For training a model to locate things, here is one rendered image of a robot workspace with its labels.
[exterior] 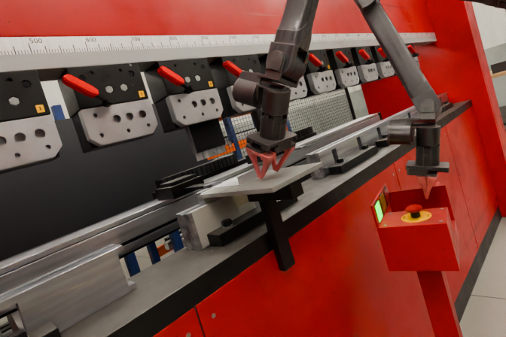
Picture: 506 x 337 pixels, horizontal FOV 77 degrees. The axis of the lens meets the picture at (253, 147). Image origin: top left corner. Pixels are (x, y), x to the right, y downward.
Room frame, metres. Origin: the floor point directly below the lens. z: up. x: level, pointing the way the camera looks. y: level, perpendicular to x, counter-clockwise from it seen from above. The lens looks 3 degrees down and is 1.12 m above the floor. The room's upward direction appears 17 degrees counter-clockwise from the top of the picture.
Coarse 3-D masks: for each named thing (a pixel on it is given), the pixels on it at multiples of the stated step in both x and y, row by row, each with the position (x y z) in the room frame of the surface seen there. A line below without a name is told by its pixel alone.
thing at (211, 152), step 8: (216, 120) 0.90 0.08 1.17; (192, 128) 0.84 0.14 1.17; (200, 128) 0.86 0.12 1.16; (208, 128) 0.87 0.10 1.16; (216, 128) 0.89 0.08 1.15; (192, 136) 0.83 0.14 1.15; (200, 136) 0.85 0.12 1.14; (208, 136) 0.87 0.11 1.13; (216, 136) 0.89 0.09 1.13; (192, 144) 0.84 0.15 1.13; (200, 144) 0.85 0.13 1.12; (208, 144) 0.86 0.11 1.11; (216, 144) 0.88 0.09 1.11; (200, 152) 0.84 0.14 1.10; (208, 152) 0.87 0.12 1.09; (216, 152) 0.89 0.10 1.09
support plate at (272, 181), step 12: (288, 168) 0.78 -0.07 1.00; (300, 168) 0.73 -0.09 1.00; (312, 168) 0.70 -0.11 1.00; (264, 180) 0.72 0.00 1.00; (276, 180) 0.68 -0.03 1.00; (288, 180) 0.64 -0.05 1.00; (216, 192) 0.76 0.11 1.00; (228, 192) 0.71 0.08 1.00; (240, 192) 0.68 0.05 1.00; (252, 192) 0.65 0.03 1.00; (264, 192) 0.63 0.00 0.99
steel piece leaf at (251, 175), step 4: (260, 168) 0.79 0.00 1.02; (248, 172) 0.77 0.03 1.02; (252, 172) 0.78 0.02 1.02; (240, 176) 0.75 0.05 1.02; (244, 176) 0.76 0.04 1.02; (248, 176) 0.77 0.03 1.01; (252, 176) 0.78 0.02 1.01; (256, 176) 0.78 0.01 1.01; (236, 180) 0.84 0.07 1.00; (240, 180) 0.75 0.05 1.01; (244, 180) 0.76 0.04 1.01; (248, 180) 0.77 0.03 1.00; (252, 180) 0.77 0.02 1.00; (224, 184) 0.83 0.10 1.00; (228, 184) 0.81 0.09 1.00; (232, 184) 0.79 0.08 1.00; (236, 184) 0.77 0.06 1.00; (240, 184) 0.75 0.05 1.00
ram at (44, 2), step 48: (0, 0) 0.59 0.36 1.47; (48, 0) 0.65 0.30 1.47; (96, 0) 0.71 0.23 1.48; (144, 0) 0.79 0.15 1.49; (192, 0) 0.89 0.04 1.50; (240, 0) 1.02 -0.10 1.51; (336, 0) 1.43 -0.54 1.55; (384, 0) 1.80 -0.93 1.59; (192, 48) 0.85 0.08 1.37; (240, 48) 0.97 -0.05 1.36
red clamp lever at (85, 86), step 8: (64, 80) 0.60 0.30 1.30; (72, 80) 0.60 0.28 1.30; (80, 80) 0.61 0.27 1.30; (72, 88) 0.62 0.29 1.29; (80, 88) 0.61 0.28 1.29; (88, 88) 0.62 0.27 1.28; (96, 96) 0.64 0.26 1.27; (104, 96) 0.64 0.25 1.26; (112, 96) 0.64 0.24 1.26; (104, 104) 0.65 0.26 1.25; (112, 104) 0.65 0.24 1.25
